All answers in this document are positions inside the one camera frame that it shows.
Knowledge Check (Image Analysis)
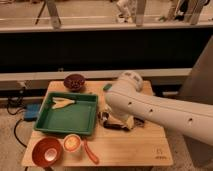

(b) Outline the black cable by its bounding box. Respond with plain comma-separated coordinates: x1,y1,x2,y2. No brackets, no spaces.
6,87,28,148

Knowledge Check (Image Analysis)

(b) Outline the blue power box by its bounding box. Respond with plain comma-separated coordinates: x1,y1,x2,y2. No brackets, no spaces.
24,103,41,121

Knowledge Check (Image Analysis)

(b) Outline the dark red patterned bowl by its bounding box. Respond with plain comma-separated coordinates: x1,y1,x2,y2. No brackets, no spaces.
64,74,85,91

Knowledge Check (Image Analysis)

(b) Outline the wooden table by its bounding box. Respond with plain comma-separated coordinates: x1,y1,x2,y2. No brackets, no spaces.
21,81,173,168

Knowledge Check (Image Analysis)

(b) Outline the small orange cup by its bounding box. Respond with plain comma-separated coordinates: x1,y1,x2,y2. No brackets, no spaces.
63,134,81,153

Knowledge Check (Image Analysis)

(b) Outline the teal sponge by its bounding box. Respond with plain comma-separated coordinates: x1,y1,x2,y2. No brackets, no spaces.
103,84,112,92

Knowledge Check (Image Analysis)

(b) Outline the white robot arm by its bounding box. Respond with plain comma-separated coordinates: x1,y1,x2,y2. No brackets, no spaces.
105,70,213,146

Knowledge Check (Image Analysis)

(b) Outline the red chili pepper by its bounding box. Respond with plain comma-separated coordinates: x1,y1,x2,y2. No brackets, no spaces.
83,139,99,165

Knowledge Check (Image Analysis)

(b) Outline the green plastic tray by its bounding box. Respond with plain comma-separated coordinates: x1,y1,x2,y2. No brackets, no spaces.
34,92,98,135

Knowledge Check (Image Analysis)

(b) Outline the black metal scoop tool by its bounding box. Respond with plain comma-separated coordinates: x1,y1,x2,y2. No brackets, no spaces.
98,112,127,130

